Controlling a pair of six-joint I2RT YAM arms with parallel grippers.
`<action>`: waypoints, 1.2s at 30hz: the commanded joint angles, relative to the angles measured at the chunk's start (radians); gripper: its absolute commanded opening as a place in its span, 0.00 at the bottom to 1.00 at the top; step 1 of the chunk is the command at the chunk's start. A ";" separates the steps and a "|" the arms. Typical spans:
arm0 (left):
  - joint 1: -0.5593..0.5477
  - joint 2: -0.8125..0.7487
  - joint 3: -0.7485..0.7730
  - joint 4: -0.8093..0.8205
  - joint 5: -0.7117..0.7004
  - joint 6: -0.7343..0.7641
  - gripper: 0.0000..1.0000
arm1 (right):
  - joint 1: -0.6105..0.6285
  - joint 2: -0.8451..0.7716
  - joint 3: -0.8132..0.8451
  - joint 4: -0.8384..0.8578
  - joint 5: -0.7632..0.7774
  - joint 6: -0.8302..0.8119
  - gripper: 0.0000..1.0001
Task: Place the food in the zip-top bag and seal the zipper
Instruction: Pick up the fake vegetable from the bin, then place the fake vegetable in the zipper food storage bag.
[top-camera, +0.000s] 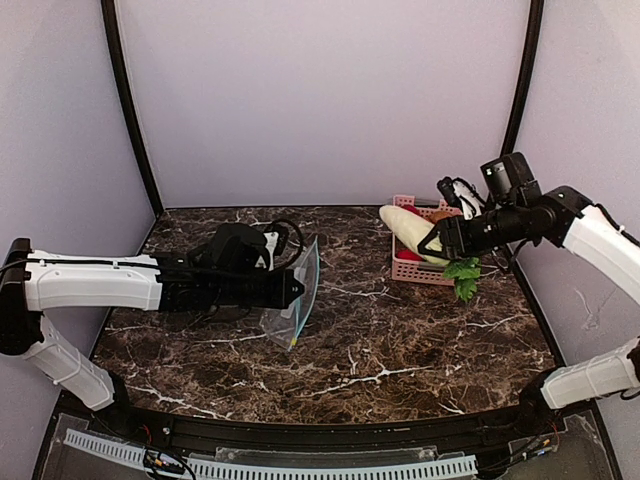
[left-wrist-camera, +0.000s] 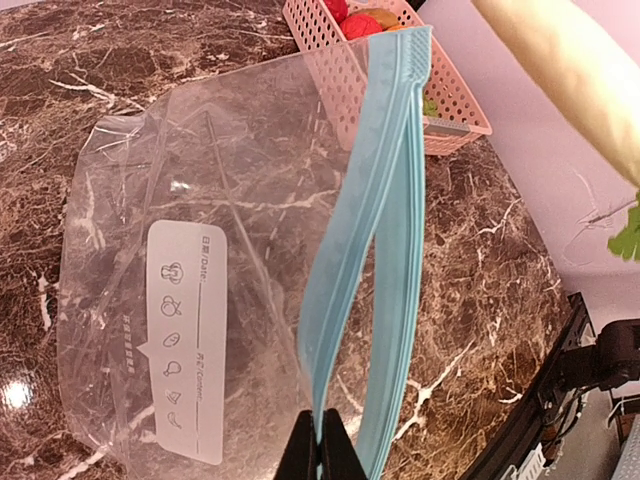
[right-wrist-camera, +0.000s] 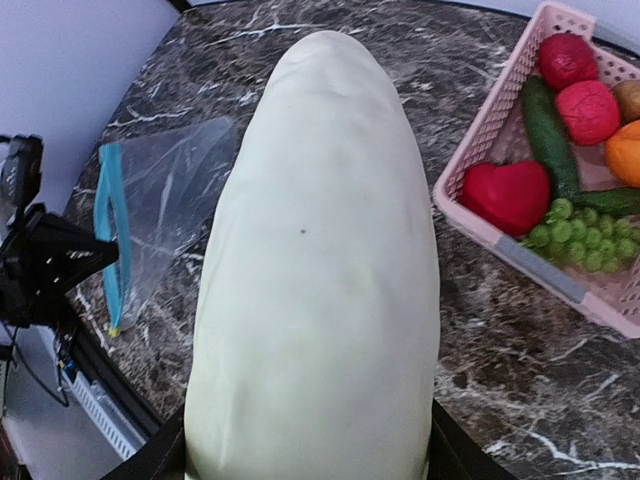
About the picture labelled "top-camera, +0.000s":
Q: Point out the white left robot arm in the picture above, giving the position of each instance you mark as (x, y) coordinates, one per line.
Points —
(236, 268)

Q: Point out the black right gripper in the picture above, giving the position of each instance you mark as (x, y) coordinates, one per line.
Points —
(451, 238)

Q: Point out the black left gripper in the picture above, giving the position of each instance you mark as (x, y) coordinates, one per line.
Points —
(273, 291)

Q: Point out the black frame post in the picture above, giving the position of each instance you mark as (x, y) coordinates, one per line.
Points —
(127, 104)
(525, 74)

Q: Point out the red strawberry toy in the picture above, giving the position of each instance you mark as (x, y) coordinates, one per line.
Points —
(408, 255)

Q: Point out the brown potato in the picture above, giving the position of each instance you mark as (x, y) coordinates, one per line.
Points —
(436, 216)

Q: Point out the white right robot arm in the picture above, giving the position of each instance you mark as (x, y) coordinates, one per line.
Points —
(518, 210)

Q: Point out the clear zip top bag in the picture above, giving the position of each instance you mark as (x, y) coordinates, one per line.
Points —
(283, 327)

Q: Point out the pink plastic basket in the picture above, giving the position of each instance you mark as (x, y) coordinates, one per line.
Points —
(418, 271)

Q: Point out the black right frame post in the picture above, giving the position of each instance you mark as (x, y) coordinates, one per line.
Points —
(525, 74)

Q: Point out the black left frame post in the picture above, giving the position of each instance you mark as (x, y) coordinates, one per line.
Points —
(127, 104)

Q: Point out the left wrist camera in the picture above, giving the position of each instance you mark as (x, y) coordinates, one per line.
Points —
(276, 234)

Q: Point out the grey slotted cable duct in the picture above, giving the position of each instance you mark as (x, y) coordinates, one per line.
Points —
(230, 463)

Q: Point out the green leafy lettuce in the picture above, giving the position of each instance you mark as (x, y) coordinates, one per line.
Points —
(465, 274)

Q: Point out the black front frame rail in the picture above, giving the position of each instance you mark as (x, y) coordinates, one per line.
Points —
(486, 432)

